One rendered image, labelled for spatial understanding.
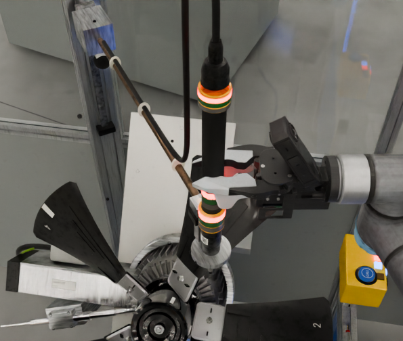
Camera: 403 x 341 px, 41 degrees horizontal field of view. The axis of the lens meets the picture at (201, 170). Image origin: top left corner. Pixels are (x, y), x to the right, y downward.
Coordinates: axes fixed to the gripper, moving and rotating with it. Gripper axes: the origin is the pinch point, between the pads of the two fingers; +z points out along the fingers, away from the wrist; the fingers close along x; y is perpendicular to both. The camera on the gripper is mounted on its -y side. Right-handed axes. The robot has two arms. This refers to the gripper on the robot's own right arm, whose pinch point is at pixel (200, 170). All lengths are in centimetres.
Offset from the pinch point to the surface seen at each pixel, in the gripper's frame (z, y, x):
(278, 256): -31, 121, 66
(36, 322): 39, 58, 6
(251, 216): -9.9, 24.5, 10.5
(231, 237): -6.1, 28.3, 8.3
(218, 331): -3.5, 46.6, -2.2
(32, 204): 67, 108, 84
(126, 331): 16, 49, -1
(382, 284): -45, 58, 16
